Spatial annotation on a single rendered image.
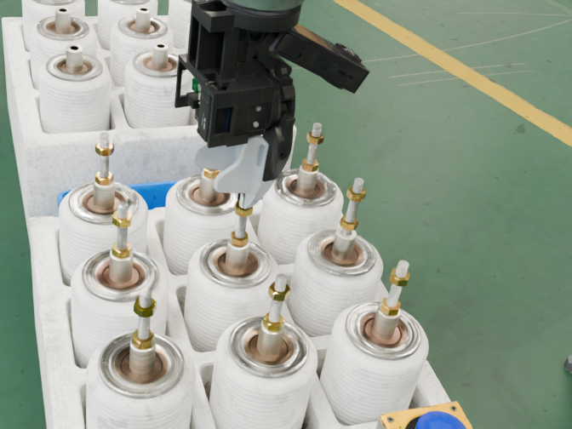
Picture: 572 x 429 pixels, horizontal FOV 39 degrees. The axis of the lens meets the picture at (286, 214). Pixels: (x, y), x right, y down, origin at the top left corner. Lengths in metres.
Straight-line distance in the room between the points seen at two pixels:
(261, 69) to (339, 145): 0.85
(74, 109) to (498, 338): 0.68
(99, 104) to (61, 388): 0.47
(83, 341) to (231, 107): 0.30
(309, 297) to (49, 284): 0.28
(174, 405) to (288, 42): 0.32
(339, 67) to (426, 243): 0.67
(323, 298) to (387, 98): 0.92
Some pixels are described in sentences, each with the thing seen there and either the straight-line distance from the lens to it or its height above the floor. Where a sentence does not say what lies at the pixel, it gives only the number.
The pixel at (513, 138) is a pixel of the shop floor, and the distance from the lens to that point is 1.72.
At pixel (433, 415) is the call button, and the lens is 0.65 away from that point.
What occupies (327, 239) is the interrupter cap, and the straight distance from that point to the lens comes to 0.89.
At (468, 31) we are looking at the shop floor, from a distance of 2.14.
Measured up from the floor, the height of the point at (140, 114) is 0.19.
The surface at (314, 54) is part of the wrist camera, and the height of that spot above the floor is 0.50.
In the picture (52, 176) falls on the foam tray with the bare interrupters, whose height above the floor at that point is 0.13.
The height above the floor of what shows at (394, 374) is 0.24.
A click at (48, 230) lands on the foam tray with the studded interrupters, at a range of 0.99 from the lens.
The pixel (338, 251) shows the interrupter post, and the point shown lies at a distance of 0.87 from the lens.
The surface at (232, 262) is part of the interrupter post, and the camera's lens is 0.83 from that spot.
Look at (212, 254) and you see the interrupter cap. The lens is 0.85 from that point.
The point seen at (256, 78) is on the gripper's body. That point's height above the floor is 0.48.
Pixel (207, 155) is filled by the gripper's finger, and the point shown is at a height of 0.38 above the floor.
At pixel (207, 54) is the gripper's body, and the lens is 0.68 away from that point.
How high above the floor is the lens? 0.81
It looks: 37 degrees down
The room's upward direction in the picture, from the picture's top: 10 degrees clockwise
